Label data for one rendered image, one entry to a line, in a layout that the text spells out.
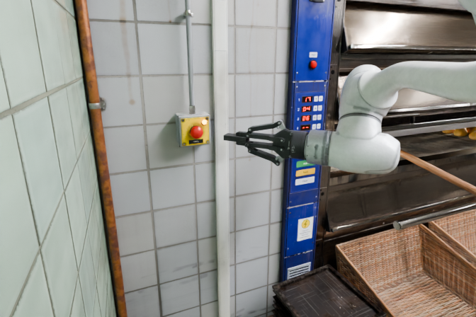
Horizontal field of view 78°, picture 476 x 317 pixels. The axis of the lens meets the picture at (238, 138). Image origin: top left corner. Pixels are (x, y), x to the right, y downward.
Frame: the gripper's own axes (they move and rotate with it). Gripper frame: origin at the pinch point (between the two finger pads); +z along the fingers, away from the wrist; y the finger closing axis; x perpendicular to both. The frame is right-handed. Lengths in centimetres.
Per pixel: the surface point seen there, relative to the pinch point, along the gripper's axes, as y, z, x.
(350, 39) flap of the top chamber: -29, -25, 50
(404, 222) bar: 29, -49, 23
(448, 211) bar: 29, -63, 38
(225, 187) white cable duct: 23.4, 10.6, 14.0
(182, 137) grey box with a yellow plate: 1.6, 17.9, -1.1
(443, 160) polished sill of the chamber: 30, -74, 101
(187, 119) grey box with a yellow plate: -4.1, 16.6, 0.2
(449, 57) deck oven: -22, -66, 93
